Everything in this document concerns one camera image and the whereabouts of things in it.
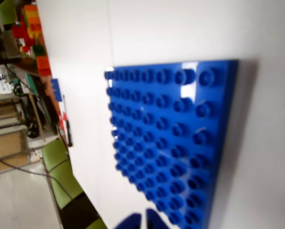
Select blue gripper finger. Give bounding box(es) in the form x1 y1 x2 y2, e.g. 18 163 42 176
146 208 174 229
113 213 143 229

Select small blue block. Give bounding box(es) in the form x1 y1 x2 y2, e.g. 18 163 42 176
50 78 62 102

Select orange square block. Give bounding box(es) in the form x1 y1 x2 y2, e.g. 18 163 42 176
36 55 52 77

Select small green block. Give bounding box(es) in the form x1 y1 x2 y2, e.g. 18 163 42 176
32 44 47 58

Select red block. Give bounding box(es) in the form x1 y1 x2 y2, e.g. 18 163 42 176
11 23 36 47

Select blue 8x8 studded baseplate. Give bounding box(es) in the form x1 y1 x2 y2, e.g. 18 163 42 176
103 59 240 229

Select green chair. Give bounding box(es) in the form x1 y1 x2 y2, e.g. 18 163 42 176
41 138 108 229

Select black red screwdriver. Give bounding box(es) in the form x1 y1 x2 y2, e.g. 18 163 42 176
61 94 73 147

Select wooden stick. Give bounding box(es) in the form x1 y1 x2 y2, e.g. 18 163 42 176
28 92 47 144

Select orange yellow stacked blocks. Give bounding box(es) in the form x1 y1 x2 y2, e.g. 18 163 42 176
22 4 42 39

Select white wall socket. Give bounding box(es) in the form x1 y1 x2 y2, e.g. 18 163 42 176
31 148 43 163

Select dark floor cable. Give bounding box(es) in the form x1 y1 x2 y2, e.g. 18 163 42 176
0 149 73 200

